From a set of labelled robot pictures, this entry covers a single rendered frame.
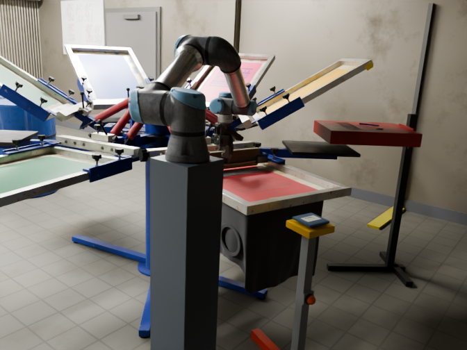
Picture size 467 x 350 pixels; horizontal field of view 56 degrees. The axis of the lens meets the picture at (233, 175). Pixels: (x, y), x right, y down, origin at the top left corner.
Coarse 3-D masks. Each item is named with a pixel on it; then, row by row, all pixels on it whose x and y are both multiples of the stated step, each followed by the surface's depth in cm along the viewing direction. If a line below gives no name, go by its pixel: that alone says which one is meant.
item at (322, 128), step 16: (320, 128) 307; (336, 128) 290; (352, 128) 293; (368, 128) 296; (384, 128) 300; (400, 128) 304; (352, 144) 285; (368, 144) 286; (384, 144) 286; (400, 144) 287; (416, 144) 288
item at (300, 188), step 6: (234, 168) 236; (240, 168) 237; (246, 168) 237; (240, 174) 225; (246, 174) 225; (252, 174) 226; (258, 174) 226; (270, 174) 227; (276, 174) 228; (282, 180) 218; (288, 180) 219; (300, 186) 209; (306, 186) 210; (282, 192) 198; (288, 192) 199; (294, 192) 199; (300, 192) 200
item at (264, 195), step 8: (224, 176) 219; (232, 176) 220; (240, 176) 221; (224, 184) 206; (232, 192) 195; (240, 192) 195; (264, 192) 197; (272, 192) 198; (248, 200) 186; (256, 200) 186
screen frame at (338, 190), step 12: (276, 168) 238; (288, 168) 229; (312, 180) 215; (324, 180) 209; (228, 192) 183; (312, 192) 189; (324, 192) 190; (336, 192) 194; (348, 192) 199; (228, 204) 179; (240, 204) 171; (252, 204) 170; (264, 204) 172; (276, 204) 176; (288, 204) 180; (300, 204) 184
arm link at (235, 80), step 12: (216, 36) 173; (216, 48) 170; (228, 48) 172; (216, 60) 173; (228, 60) 173; (240, 60) 179; (228, 72) 179; (240, 72) 184; (228, 84) 190; (240, 84) 189; (240, 96) 195; (240, 108) 204; (252, 108) 204
